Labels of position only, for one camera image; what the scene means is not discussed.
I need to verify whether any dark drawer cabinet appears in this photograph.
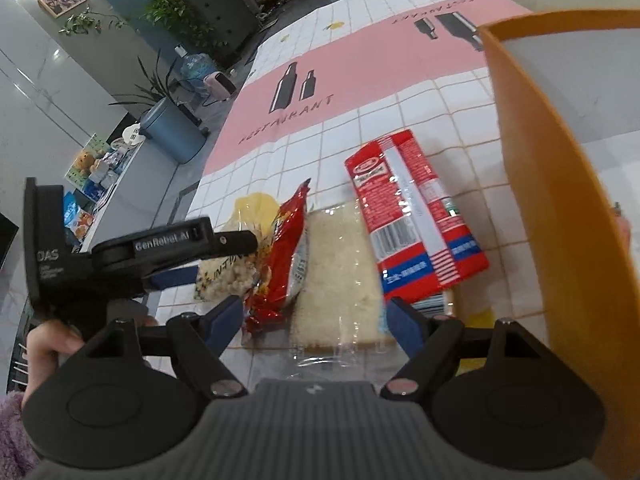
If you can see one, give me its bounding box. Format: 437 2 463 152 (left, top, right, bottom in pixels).
189 0 262 70

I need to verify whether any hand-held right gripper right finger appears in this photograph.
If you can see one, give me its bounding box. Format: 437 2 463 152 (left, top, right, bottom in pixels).
381 297 551 402

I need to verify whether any blue water jug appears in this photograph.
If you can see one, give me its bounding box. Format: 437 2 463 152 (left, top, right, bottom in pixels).
175 44 217 82

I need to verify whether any person's left hand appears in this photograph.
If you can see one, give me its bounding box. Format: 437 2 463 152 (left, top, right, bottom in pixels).
22 320 89 402

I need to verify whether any red crinkled snack packet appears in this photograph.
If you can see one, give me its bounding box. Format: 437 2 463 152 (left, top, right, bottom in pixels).
241 178 314 337

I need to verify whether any low shelf with toys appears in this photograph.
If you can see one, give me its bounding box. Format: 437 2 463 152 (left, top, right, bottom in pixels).
62 124 147 253

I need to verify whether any clear popcorn bag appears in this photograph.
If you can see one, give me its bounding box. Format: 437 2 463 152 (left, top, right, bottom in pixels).
194 191 282 305

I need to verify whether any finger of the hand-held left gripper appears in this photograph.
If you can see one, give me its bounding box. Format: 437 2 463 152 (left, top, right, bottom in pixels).
147 264 199 292
214 229 259 262

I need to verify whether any small pink heater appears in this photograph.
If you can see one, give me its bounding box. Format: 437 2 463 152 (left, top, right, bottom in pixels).
204 72 237 102

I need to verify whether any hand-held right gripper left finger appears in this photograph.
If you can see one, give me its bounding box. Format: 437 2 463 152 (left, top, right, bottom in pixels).
80 295 249 401

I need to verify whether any orange storage box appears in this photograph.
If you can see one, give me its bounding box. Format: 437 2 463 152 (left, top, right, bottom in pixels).
476 9 640 480

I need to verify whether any bread slice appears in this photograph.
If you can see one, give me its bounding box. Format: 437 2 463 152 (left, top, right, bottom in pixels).
289 204 403 358

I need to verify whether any blue plant pot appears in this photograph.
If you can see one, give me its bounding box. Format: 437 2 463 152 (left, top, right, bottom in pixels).
139 96 209 165

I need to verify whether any red and blue packet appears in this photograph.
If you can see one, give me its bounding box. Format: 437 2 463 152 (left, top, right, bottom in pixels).
344 129 492 307

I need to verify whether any long-leaf green plant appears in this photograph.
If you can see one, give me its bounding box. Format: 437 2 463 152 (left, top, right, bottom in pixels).
109 49 178 111

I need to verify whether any trailing vine plant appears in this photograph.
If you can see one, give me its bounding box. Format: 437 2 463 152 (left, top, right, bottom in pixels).
56 9 128 37

